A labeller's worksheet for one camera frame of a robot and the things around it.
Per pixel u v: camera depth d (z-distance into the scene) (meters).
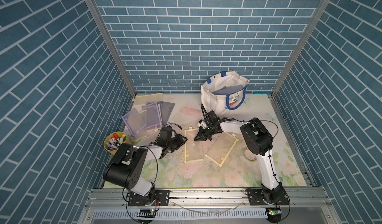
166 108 1.12
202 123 0.96
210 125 0.87
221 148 0.92
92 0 0.73
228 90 1.11
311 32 0.85
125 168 0.45
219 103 0.96
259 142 0.57
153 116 1.02
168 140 0.77
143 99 1.16
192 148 0.92
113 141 0.81
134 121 1.04
